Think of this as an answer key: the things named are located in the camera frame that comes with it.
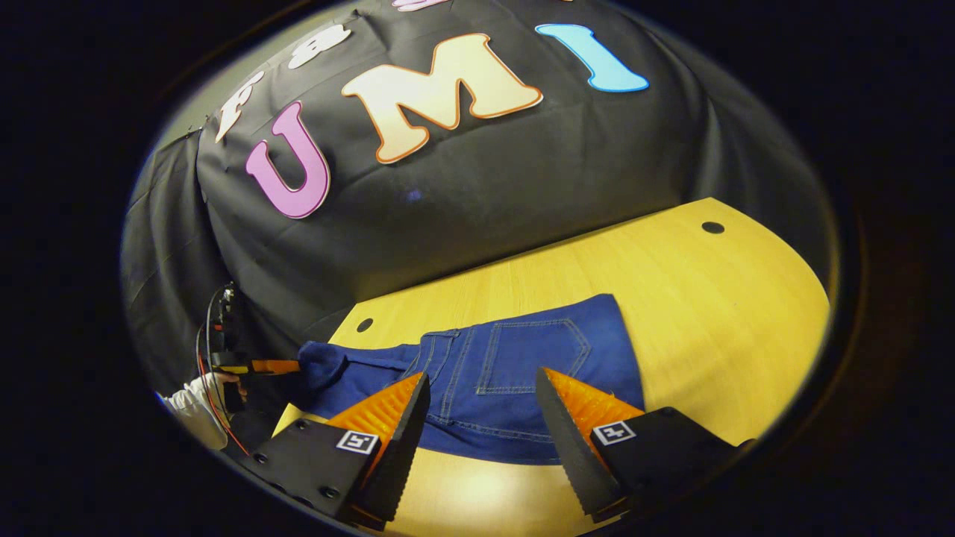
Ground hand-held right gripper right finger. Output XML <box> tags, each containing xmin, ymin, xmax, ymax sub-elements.
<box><xmin>536</xmin><ymin>367</ymin><xmax>754</xmax><ymax>523</ymax></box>

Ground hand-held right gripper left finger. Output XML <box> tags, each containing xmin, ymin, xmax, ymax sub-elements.
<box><xmin>242</xmin><ymin>371</ymin><xmax>431</xmax><ymax>532</ymax></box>

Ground blue jeans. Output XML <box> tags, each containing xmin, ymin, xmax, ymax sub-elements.
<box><xmin>287</xmin><ymin>293</ymin><xmax>646</xmax><ymax>465</ymax></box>

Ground black backdrop cloth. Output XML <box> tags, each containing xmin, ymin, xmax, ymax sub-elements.
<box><xmin>119</xmin><ymin>0</ymin><xmax>833</xmax><ymax>400</ymax></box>

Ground red cable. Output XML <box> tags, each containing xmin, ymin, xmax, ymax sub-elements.
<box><xmin>194</xmin><ymin>287</ymin><xmax>252</xmax><ymax>457</ymax></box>

